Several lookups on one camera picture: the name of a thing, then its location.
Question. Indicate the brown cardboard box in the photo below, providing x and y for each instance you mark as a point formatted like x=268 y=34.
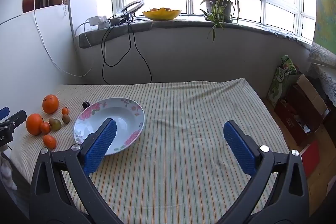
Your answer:
x=312 y=98

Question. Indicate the dark red cardboard box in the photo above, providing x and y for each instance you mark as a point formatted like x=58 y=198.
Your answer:
x=288 y=119

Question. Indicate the green package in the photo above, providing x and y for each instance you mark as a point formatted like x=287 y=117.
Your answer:
x=281 y=79

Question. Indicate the orange cherry tomato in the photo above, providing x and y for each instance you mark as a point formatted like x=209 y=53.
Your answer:
x=65 y=110

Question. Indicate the yellow wavy bowl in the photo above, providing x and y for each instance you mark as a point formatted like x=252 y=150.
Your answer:
x=161 y=15

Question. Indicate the power adapter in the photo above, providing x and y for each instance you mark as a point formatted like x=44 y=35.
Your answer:
x=115 y=21

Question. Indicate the green grape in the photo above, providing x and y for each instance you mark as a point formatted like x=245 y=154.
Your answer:
x=56 y=124

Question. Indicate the person's left forearm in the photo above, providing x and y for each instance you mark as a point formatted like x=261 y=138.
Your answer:
x=5 y=174

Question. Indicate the small tangerine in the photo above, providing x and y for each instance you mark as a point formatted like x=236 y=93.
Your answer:
x=49 y=141

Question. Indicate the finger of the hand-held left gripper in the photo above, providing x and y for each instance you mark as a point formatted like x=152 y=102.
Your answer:
x=3 y=111
x=15 y=117

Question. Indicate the white power strip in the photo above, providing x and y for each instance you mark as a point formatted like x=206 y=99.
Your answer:
x=97 y=21

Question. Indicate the dark plum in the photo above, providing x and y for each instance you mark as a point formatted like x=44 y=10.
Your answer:
x=85 y=104

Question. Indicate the large rough-skinned orange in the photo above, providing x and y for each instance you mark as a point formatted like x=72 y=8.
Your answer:
x=34 y=124

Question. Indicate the wall map poster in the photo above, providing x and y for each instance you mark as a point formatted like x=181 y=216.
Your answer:
x=323 y=3

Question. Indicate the floral white plate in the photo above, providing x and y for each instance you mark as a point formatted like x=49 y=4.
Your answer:
x=118 y=113

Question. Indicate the grey windowsill cover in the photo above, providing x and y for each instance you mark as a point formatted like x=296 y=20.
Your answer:
x=183 y=26

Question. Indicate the white lace cloth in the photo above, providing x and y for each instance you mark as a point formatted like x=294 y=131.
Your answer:
x=324 y=79

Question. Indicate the large smooth orange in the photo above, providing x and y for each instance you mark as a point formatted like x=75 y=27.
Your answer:
x=50 y=103

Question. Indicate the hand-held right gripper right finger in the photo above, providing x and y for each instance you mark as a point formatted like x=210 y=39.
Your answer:
x=240 y=148

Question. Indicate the tangerine with stem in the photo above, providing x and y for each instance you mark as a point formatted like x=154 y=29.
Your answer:
x=45 y=127

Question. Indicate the brown kiwi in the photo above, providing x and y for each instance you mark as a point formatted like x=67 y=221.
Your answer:
x=50 y=120
x=66 y=118

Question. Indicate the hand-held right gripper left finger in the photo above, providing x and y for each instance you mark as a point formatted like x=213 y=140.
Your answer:
x=101 y=145

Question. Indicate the potted spider plant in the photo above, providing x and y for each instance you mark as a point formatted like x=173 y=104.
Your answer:
x=218 y=5

